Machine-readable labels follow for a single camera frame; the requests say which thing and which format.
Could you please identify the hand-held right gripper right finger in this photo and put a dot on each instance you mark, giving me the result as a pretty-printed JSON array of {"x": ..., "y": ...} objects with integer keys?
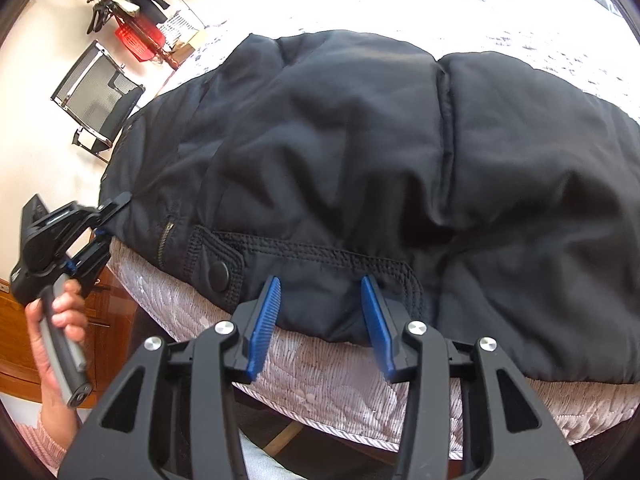
[{"x": 377, "y": 330}]

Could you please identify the black clothes hangers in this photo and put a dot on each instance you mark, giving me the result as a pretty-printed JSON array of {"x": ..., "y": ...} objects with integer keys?
[{"x": 100, "y": 15}]

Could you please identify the wooden headboard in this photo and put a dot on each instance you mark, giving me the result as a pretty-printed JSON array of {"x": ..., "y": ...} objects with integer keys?
[{"x": 115, "y": 320}]

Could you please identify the person's left hand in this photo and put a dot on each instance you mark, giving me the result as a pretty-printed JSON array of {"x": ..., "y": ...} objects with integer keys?
[{"x": 42, "y": 350}]

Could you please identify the white hanging cloth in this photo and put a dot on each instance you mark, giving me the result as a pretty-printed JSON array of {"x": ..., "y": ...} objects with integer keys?
[{"x": 122, "y": 2}]

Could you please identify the black mesh chair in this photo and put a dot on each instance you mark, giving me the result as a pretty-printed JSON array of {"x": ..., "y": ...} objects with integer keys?
[{"x": 95, "y": 90}]

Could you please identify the person's leg grey trousers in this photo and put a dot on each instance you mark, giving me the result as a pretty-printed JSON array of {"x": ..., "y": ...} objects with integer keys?
[{"x": 260, "y": 465}]

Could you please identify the grey floral quilted bedspread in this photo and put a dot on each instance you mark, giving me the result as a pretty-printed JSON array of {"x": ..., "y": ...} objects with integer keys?
[{"x": 325, "y": 385}]

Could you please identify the person's left forearm pink sleeve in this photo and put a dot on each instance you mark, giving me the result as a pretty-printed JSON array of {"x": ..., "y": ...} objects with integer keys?
[{"x": 42, "y": 445}]

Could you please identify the cardboard box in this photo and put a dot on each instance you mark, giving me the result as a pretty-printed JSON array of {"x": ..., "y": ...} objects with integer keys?
[{"x": 189, "y": 45}]

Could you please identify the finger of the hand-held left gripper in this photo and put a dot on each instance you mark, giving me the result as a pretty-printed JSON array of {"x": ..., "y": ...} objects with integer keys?
[
  {"x": 95, "y": 262},
  {"x": 112, "y": 207}
]

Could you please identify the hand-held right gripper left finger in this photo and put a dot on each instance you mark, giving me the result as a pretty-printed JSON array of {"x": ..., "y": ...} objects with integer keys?
[{"x": 262, "y": 330}]

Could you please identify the black jacket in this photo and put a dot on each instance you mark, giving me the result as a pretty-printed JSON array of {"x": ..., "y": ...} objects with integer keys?
[{"x": 350, "y": 160}]

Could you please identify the red bag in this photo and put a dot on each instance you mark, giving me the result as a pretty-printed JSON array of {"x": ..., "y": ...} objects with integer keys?
[{"x": 137, "y": 42}]

